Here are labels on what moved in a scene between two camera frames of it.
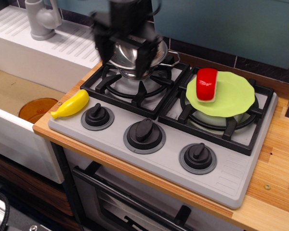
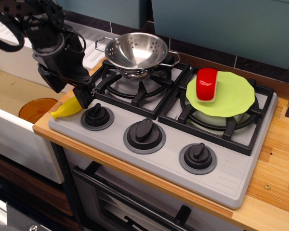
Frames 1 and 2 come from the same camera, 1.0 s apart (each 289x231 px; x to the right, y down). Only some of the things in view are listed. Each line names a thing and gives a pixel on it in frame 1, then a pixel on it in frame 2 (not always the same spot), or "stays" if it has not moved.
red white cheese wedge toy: [206, 82] stays
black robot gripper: [140, 25] → [62, 56]
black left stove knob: [97, 118] stays
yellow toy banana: [75, 104] stays
